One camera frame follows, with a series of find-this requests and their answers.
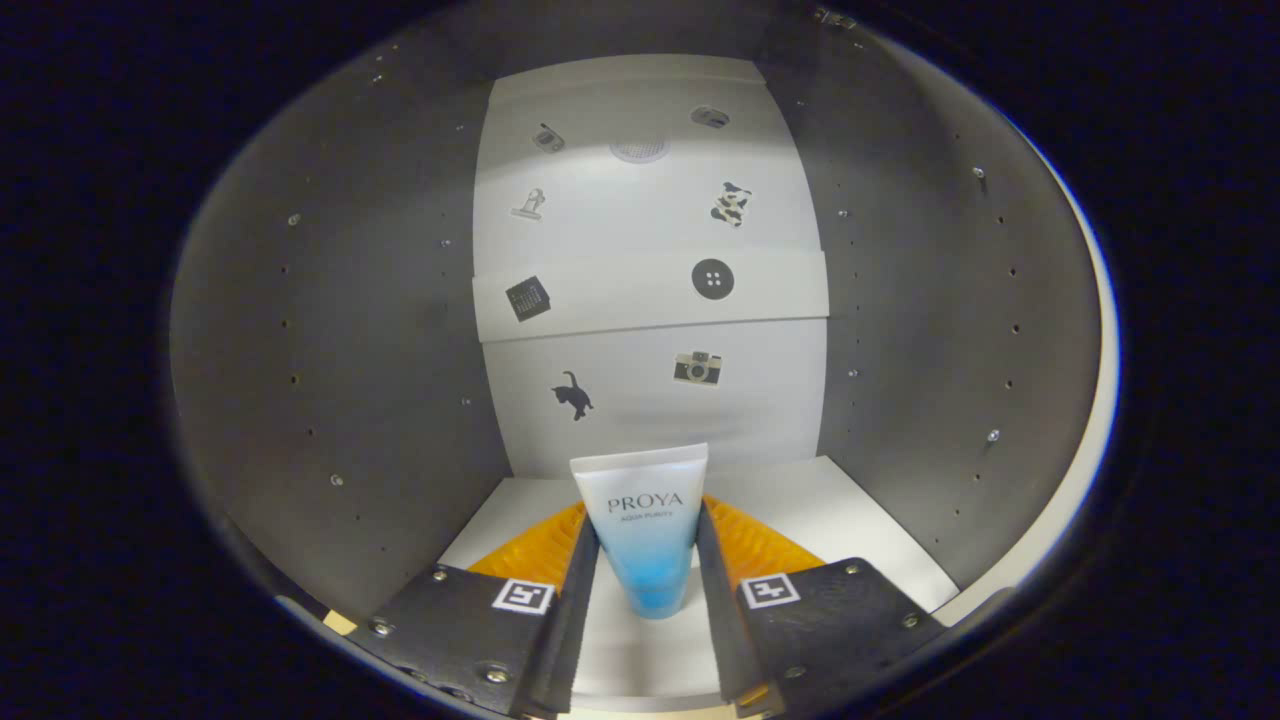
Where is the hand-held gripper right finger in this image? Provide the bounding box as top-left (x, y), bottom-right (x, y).
top-left (695, 495), bottom-right (948, 720)

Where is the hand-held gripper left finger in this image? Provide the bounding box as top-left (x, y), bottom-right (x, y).
top-left (343, 500), bottom-right (603, 720)

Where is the white and blue cosmetic tube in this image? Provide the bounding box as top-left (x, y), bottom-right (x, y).
top-left (569, 443), bottom-right (710, 621)

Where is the grey cabinet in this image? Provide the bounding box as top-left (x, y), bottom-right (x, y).
top-left (168, 10), bottom-right (1106, 713)

